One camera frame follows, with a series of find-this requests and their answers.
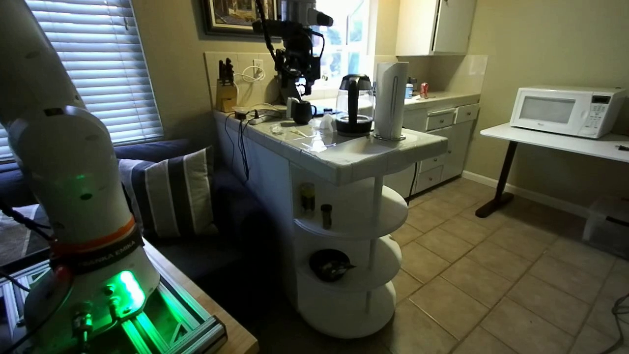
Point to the white storage bin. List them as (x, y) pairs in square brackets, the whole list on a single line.
[(606, 229)]

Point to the white paper towel roll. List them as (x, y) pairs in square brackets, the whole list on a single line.
[(391, 100)]

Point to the framed wall picture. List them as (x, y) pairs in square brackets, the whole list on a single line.
[(228, 13)]

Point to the kitchen window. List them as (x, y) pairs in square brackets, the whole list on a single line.
[(346, 41)]

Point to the aluminium robot base mount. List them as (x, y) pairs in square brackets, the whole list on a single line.
[(177, 326)]

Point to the white window blinds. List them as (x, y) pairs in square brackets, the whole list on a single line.
[(99, 60)]

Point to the white microwave oven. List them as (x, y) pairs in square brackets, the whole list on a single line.
[(562, 113)]

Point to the blue bottle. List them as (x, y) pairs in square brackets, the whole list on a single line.
[(409, 90)]

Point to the red can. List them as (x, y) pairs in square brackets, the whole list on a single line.
[(423, 92)]

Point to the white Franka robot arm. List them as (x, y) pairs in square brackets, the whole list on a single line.
[(65, 170)]

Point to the small dark bottle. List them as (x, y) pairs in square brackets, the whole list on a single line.
[(327, 218)]

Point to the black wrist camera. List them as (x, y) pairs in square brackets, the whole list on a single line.
[(287, 25)]

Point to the cream lower kitchen cabinets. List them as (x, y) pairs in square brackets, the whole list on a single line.
[(445, 141)]

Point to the wooden knife block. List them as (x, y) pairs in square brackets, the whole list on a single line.
[(226, 90)]

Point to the cream upper wall cabinet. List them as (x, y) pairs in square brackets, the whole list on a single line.
[(435, 27)]

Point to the black mug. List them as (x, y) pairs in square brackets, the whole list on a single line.
[(301, 111)]

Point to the small clear plastic bottle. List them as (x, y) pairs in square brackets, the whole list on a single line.
[(327, 123)]

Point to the glass kettle with black base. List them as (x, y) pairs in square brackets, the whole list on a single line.
[(354, 100)]

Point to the white desk with black leg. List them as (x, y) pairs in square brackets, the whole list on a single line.
[(557, 141)]

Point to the white counter island with shelves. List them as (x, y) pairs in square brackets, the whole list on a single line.
[(340, 218)]

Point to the black bowl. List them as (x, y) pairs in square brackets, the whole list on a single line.
[(329, 267)]

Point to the jar with yellow label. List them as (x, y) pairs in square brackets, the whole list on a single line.
[(307, 198)]

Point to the striped blue white pillow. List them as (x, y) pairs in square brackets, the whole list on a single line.
[(169, 194)]

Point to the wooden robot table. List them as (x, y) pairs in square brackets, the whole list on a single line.
[(217, 316)]

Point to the dark blue sofa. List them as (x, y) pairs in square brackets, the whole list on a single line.
[(217, 249)]

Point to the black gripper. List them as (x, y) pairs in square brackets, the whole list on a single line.
[(297, 56)]

